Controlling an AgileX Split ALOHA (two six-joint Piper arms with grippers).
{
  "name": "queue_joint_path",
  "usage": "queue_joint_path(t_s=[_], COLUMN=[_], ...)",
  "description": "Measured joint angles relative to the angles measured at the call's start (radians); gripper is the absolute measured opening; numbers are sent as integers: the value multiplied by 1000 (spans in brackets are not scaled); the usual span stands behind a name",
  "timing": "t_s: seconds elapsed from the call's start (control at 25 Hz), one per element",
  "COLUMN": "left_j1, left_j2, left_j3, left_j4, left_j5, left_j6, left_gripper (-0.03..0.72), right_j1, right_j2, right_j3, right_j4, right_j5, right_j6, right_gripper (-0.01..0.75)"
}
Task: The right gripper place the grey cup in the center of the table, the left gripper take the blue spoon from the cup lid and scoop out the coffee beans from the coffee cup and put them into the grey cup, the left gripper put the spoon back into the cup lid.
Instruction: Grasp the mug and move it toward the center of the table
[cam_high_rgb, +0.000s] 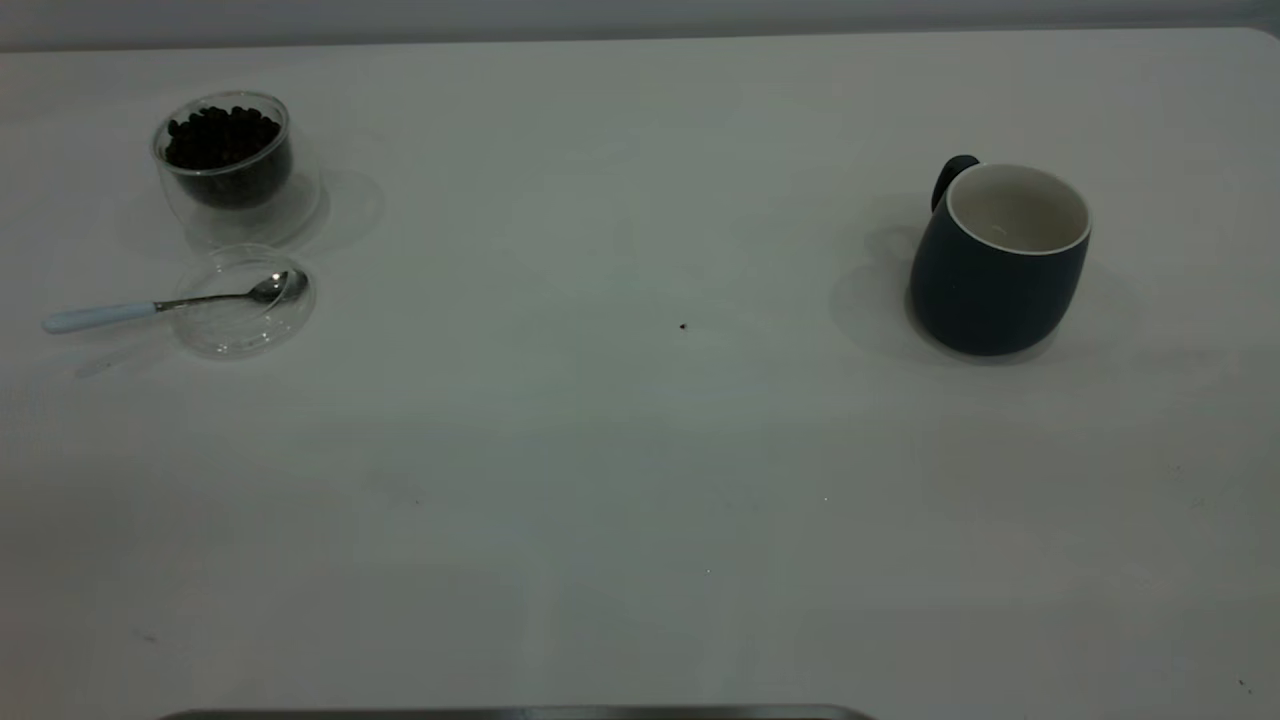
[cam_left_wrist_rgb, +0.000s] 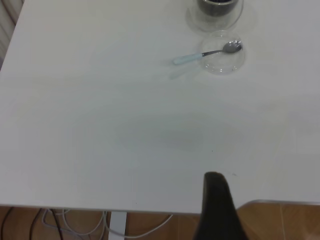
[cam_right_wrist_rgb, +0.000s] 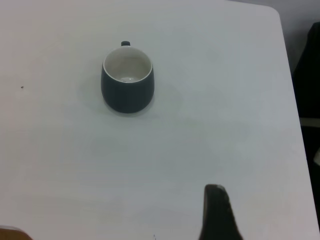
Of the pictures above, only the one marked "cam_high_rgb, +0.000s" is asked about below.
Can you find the dark blue ceramic mug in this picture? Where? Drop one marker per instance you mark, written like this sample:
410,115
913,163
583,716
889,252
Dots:
990,300

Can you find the clear round glass lid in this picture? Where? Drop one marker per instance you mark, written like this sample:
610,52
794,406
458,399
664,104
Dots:
240,332

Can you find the dark coffee beans heap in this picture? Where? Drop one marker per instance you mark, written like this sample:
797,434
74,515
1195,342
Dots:
225,150

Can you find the clear double-wall glass cup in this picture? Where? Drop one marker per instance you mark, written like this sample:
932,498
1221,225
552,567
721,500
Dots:
205,220

